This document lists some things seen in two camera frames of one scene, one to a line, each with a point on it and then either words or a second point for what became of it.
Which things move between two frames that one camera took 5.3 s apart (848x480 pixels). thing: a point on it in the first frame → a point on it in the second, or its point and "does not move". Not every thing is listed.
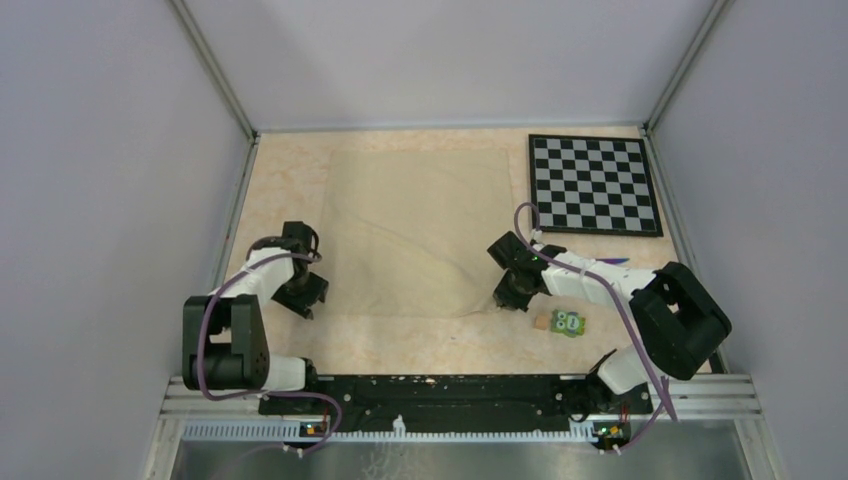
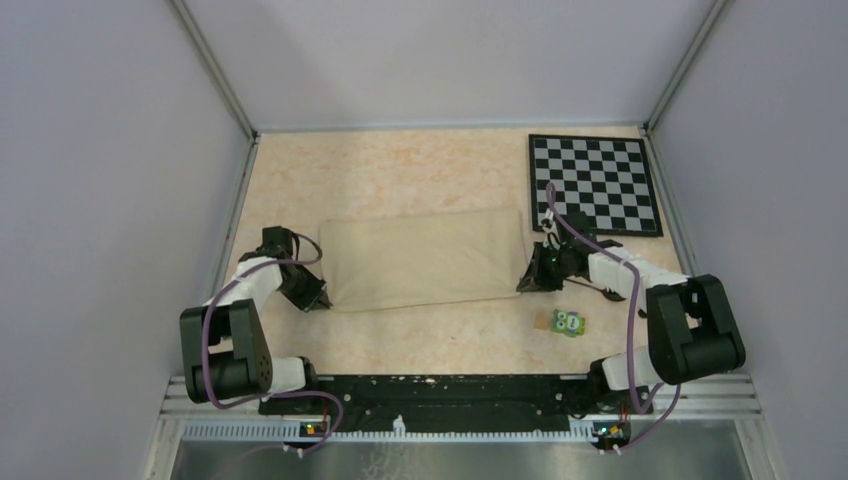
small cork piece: [541, 322] does not move
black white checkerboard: [592, 185] does not move
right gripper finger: [507, 294] → [532, 279]
